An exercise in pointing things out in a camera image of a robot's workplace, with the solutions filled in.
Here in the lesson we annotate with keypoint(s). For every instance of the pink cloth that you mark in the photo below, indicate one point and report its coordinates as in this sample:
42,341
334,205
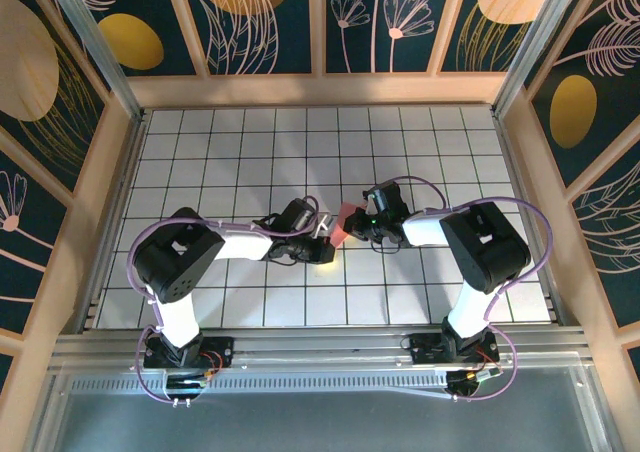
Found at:
340,234

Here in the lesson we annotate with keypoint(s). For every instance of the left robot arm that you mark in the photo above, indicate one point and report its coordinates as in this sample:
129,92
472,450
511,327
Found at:
245,247

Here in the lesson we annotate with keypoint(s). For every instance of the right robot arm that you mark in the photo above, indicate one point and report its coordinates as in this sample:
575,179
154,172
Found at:
425,227

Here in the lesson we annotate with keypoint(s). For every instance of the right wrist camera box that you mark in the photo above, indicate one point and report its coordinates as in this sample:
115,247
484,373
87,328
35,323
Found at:
385,197

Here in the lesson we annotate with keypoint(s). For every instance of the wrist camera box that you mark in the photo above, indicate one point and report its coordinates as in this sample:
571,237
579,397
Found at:
299,216
385,197

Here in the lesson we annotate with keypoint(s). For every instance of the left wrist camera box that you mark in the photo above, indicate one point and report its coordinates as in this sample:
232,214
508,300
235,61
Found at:
299,216

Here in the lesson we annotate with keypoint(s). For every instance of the long aluminium base rail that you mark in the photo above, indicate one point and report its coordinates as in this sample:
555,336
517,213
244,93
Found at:
325,344

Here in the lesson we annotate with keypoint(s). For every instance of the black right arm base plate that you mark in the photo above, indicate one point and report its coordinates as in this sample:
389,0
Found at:
425,352

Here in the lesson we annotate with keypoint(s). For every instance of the aluminium side rail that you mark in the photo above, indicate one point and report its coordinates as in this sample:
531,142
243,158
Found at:
122,197
527,212

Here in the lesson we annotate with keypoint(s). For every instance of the aluminium corner post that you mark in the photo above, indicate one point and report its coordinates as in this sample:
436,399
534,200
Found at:
100,47
540,37

